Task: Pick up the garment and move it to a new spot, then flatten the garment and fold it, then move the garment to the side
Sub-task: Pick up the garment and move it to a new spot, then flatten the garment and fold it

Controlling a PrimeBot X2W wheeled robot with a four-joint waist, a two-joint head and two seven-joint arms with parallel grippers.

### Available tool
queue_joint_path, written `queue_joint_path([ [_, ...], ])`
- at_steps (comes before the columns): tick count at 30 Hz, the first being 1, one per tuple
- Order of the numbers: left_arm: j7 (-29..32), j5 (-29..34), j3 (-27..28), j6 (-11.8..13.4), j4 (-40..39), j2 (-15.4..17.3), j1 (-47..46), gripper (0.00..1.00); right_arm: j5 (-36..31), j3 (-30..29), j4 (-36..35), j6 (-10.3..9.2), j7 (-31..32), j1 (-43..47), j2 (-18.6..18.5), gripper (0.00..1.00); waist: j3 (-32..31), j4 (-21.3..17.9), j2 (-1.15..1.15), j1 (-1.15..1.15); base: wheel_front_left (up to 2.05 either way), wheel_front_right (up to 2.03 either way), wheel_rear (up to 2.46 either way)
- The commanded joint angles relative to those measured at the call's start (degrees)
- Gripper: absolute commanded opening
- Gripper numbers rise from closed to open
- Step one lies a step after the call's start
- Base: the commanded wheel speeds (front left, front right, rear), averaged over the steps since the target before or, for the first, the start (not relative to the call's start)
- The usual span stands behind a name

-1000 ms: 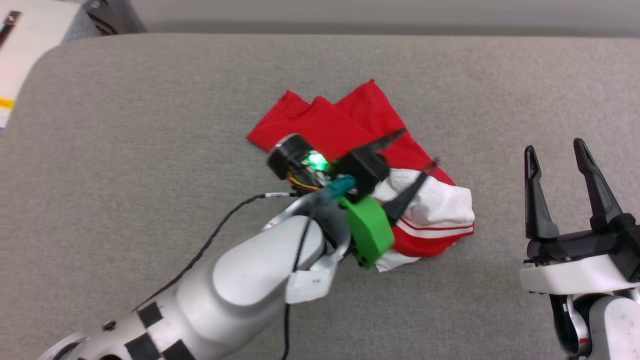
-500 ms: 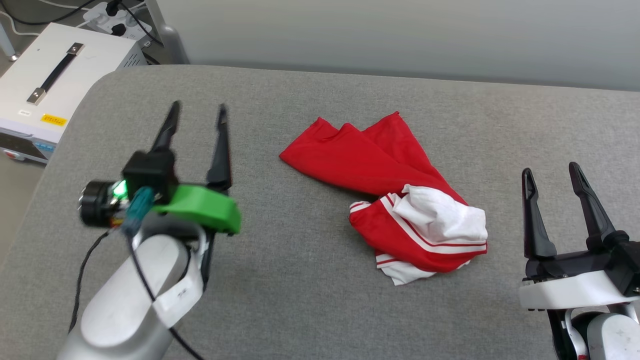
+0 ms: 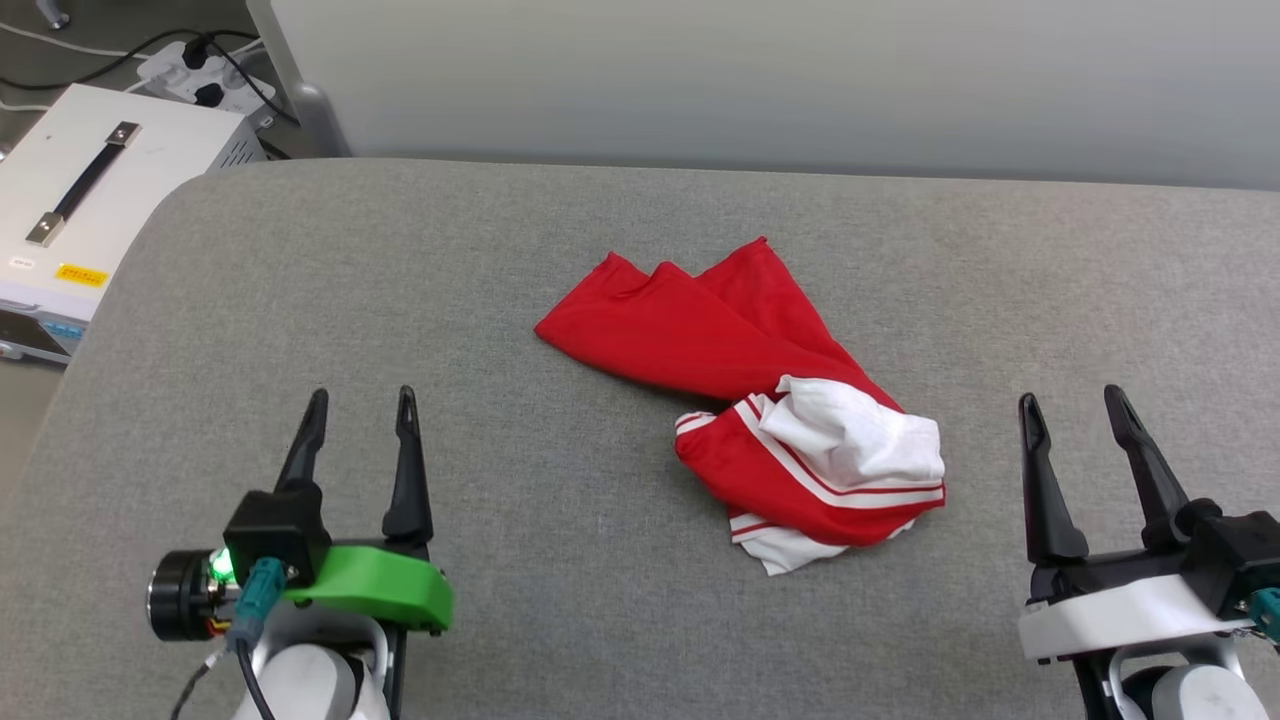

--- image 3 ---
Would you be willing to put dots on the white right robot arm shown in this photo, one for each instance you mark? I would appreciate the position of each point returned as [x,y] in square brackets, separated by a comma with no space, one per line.
[1195,695]

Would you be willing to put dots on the light grey partition panel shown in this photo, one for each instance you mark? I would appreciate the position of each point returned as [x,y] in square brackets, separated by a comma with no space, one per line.
[800,80]

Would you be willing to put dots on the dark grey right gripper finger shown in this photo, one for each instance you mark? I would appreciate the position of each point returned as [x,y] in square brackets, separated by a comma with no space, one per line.
[1150,470]
[1045,490]

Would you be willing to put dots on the black power plug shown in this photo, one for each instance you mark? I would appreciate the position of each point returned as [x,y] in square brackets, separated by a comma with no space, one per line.
[209,95]
[196,50]

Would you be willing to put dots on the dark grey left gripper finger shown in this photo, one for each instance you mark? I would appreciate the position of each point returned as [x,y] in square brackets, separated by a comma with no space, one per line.
[408,490]
[303,450]

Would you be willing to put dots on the white power strip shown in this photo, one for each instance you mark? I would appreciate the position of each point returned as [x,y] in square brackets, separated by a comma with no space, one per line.
[175,72]

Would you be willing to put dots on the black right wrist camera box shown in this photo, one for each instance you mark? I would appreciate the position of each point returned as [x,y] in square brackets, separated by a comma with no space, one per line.
[1235,550]

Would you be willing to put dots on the white equipment box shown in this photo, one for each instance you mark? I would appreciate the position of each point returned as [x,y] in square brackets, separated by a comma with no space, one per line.
[150,160]

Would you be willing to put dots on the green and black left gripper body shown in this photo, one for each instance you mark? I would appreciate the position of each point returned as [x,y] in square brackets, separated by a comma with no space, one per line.
[380,590]

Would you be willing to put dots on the red and white t-shirt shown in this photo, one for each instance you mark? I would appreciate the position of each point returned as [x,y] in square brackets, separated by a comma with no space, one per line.
[760,350]

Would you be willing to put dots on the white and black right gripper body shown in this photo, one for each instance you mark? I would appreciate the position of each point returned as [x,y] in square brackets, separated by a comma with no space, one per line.
[1120,610]

